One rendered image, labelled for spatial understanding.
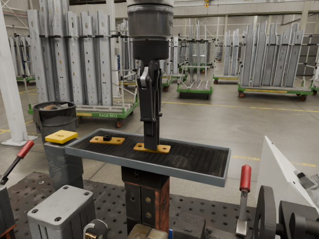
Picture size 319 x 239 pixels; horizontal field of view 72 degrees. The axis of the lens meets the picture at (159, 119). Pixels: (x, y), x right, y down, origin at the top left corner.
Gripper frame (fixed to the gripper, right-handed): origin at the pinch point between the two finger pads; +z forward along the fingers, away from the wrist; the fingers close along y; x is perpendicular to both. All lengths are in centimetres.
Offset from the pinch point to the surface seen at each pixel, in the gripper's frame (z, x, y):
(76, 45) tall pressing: -23, 231, 344
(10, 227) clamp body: 25.6, 35.6, -10.0
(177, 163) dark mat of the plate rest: 4.1, -6.8, -5.7
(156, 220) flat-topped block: 20.4, -2.1, -5.0
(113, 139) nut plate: 3.8, 10.9, 2.4
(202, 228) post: 10.4, -12.6, -15.5
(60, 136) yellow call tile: 4.1, 26.0, 1.8
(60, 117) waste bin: 59, 153, 169
